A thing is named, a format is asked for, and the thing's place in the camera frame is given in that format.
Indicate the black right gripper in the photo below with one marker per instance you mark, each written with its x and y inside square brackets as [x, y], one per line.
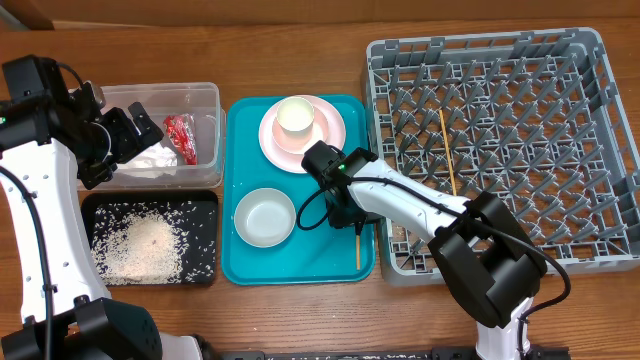
[339, 220]

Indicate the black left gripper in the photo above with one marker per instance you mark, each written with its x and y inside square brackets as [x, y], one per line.
[130, 141]

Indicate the white napkin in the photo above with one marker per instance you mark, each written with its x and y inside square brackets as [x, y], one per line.
[154, 162]

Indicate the red snack wrapper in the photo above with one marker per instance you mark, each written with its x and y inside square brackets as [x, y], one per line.
[181, 132]

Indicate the grey bowl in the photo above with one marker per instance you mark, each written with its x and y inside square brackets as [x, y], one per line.
[264, 217]

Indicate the white rice heap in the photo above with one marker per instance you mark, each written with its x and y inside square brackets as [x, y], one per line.
[145, 247]

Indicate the pale green cup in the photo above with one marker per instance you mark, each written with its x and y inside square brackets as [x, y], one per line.
[295, 116]

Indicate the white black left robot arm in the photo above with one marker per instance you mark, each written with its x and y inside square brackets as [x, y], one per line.
[54, 141]

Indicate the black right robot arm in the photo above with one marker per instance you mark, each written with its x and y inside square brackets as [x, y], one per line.
[488, 262]

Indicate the clear plastic waste bin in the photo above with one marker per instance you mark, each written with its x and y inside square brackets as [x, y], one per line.
[160, 100]

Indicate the teal plastic serving tray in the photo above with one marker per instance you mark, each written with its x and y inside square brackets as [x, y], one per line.
[322, 255]

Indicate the pink round plate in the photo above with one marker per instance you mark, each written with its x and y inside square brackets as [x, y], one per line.
[292, 162]

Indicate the black flat tray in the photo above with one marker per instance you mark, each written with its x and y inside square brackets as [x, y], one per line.
[200, 270]

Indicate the grey plastic dish rack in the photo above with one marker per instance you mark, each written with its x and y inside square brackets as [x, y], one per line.
[534, 117]

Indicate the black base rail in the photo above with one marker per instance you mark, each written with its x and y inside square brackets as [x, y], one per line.
[437, 353]

